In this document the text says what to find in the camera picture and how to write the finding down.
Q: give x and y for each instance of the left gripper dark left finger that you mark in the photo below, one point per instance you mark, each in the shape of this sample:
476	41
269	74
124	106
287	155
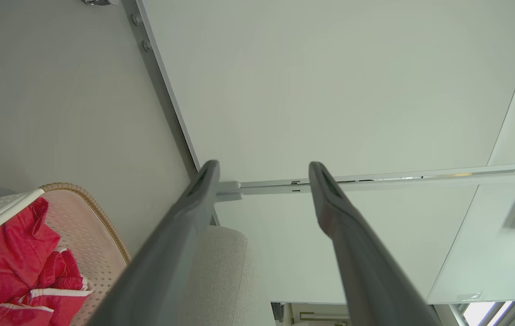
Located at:
166	253

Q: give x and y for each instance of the red shorts with white stripes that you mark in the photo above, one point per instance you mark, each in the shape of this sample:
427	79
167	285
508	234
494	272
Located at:
58	308

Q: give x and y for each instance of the red and white shirt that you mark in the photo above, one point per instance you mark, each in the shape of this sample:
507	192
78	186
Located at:
17	249

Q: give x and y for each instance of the grey fabric sofa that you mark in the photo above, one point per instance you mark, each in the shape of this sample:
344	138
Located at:
230	280

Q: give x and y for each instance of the wide white partition panel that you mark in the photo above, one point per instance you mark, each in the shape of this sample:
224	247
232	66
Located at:
329	90

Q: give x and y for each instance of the grey partition post feet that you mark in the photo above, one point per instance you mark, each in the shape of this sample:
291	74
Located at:
397	183

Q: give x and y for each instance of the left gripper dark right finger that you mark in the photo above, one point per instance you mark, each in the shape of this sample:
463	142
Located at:
361	267

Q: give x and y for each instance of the small round levelling foot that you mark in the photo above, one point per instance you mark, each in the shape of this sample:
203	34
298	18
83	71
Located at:
147	45
137	19

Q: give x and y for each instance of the narrow white partition panel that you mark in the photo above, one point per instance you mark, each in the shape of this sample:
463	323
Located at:
284	249

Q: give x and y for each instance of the white perforated laundry basket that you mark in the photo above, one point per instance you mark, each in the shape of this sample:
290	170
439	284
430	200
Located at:
80	217

